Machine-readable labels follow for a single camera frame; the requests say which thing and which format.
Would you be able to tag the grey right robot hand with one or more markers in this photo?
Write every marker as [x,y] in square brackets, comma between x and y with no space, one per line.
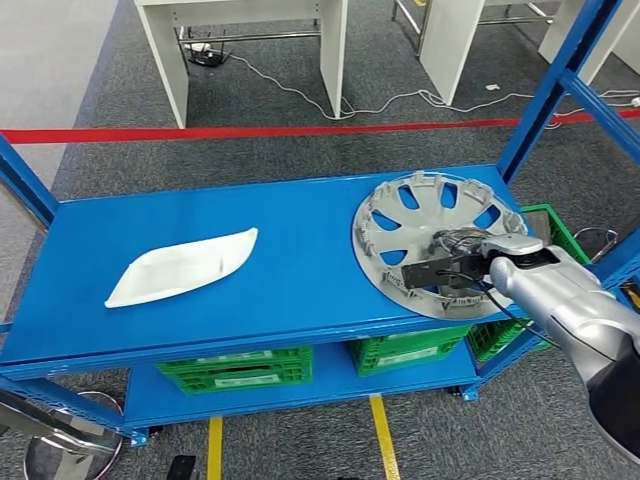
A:
[460,244]

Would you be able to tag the grey plastic wheel cover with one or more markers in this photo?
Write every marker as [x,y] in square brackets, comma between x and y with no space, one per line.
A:
[425,212]

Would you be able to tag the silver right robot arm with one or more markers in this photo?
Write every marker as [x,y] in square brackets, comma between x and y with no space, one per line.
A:
[564,298]

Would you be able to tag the blue metal shelf rack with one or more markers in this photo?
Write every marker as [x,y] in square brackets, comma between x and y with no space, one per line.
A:
[275,265]

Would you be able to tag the white curved plastic part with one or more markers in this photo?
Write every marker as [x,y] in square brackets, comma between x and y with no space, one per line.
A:
[180,268]

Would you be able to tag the grey brown flat panel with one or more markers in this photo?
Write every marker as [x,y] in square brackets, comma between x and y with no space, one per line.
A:
[536,225]

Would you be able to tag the green plastic crate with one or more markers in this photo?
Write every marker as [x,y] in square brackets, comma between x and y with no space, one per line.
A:
[235,371]
[560,228]
[404,354]

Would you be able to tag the chrome stanchion base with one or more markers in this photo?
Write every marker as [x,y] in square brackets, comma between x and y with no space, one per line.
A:
[70,460]
[598,232]

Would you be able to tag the white desk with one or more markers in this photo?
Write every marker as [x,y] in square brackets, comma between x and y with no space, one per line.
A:
[620,40]
[332,46]
[450,46]

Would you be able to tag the red floor tape line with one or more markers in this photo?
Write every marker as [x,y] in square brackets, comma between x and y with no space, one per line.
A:
[250,131]

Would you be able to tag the black router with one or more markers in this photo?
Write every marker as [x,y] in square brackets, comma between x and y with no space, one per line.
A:
[210,58]

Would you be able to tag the yellow floor tape square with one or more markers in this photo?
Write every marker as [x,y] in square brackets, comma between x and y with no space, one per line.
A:
[213,450]

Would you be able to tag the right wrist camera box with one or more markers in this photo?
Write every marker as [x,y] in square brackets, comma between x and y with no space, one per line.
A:
[425,273]

